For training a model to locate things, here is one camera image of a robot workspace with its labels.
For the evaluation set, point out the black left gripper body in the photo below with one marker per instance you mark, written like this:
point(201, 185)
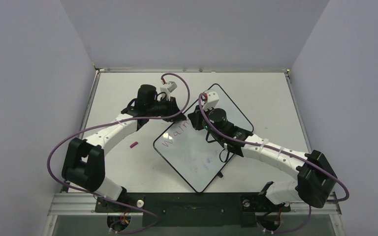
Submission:
point(159, 109)

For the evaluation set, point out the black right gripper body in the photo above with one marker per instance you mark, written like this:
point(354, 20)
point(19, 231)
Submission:
point(197, 118)

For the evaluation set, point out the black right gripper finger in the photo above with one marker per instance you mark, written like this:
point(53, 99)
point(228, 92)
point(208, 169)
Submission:
point(199, 114)
point(196, 120)

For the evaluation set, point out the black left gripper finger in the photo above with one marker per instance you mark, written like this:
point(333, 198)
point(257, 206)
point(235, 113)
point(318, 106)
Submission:
point(176, 118)
point(172, 106)

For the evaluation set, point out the black framed whiteboard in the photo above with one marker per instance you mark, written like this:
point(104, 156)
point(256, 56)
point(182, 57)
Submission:
point(185, 149)

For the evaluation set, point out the magenta marker cap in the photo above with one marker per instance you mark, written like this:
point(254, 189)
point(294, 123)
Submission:
point(133, 144)

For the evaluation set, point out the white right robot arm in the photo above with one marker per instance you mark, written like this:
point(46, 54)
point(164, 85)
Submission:
point(313, 178)

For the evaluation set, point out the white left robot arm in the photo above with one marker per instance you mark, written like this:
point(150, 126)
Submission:
point(84, 163)

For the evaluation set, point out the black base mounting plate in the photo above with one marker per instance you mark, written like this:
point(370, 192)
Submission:
point(193, 209)

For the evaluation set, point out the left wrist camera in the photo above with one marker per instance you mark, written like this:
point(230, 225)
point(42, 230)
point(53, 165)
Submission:
point(168, 87)

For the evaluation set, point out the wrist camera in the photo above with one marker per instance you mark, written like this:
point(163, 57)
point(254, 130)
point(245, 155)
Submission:
point(209, 99)
point(168, 87)

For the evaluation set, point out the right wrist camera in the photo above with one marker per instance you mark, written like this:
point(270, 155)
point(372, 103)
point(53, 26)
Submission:
point(209, 99)

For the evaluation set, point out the aluminium frame rail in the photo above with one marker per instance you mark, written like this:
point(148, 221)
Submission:
point(82, 204)

